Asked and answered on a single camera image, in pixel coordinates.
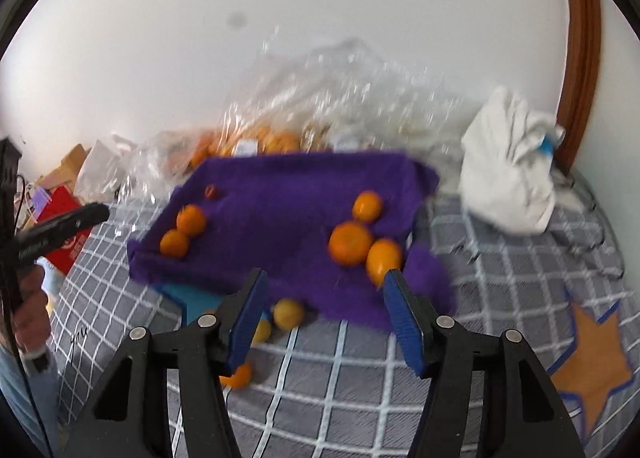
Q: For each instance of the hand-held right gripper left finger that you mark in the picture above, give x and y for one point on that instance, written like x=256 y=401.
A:
x=247 y=323

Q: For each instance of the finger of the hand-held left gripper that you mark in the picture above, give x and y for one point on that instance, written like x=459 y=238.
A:
x=80 y=220

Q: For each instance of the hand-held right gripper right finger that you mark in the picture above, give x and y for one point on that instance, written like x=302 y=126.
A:
x=405 y=328

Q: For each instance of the yellow-green tangerine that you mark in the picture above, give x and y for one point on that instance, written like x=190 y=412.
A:
x=263 y=332
x=288 y=313

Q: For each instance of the blue tray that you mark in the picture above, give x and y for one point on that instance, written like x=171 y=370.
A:
x=187 y=300

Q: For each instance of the large orange tangerine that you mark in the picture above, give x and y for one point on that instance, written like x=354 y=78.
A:
x=351 y=243

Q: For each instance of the small red fruit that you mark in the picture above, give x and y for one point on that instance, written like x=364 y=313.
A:
x=210 y=191

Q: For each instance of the person's left forearm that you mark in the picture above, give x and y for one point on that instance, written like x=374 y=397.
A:
x=20 y=413

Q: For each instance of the person's left hand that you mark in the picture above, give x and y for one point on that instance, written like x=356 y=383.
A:
x=32 y=308

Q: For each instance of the red paper bag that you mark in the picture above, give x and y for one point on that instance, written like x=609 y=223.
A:
x=65 y=233

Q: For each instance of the purple paper bag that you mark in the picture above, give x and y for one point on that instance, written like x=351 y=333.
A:
x=40 y=195

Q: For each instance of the white plastic bag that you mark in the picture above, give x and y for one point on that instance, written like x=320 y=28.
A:
x=102 y=165

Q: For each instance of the tan cardboard box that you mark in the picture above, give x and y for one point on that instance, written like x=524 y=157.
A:
x=70 y=160

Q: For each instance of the grey checkered bed sheet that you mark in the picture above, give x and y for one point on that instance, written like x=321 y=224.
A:
x=325 y=378

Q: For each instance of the crumpled clear plastic bag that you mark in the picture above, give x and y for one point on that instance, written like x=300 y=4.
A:
x=155 y=158

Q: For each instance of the purple towel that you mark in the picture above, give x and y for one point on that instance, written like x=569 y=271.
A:
x=280 y=208

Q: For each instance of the bagged tangerines pile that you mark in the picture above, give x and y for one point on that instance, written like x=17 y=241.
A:
x=270 y=140

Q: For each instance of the white cloth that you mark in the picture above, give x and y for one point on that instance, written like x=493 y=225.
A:
x=505 y=173

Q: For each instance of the blue box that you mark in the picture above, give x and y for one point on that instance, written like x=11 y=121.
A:
x=550 y=143

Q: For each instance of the large clear plastic bag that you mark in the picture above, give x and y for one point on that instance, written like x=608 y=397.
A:
x=350 y=88

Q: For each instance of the brown wooden door frame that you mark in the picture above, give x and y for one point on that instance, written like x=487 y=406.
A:
x=580 y=63

